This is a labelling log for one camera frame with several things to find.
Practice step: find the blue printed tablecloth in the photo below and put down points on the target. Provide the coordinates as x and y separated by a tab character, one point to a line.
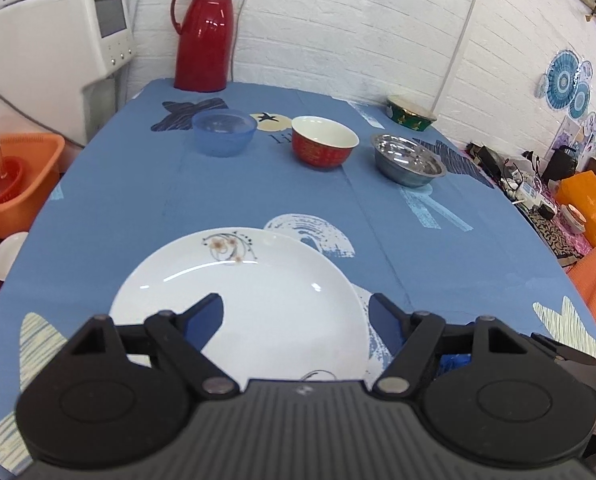
458	247

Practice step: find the white countertop appliance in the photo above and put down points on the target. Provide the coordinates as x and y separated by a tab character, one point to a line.
61	65

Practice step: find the stainless steel bowl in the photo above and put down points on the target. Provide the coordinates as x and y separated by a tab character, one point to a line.
406	162

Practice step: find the orange bag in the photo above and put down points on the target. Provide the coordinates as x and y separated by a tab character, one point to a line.
580	192

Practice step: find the red and white bowl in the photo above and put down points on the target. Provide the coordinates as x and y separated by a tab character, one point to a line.
321	142

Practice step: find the red thermos jug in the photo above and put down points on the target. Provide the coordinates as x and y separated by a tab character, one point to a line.
205	42

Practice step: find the blue round wall decoration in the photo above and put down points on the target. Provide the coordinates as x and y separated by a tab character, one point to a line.
566	84

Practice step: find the blue plastic bowl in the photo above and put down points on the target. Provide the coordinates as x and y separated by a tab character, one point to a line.
222	132

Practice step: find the green patterned bowl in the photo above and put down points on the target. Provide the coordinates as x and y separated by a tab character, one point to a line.
409	115

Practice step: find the small white dish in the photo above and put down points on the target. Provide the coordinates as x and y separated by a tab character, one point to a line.
9	250

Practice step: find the cluttered side shelf items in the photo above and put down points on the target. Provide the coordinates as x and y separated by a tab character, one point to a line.
518	180

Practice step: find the white floral plate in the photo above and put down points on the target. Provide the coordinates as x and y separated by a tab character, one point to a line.
261	277

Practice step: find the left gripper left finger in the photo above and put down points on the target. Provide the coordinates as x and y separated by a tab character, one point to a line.
178	340

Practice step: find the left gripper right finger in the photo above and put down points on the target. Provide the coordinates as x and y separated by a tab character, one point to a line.
423	346

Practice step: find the orange plastic basin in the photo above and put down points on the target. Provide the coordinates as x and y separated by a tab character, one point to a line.
31	160

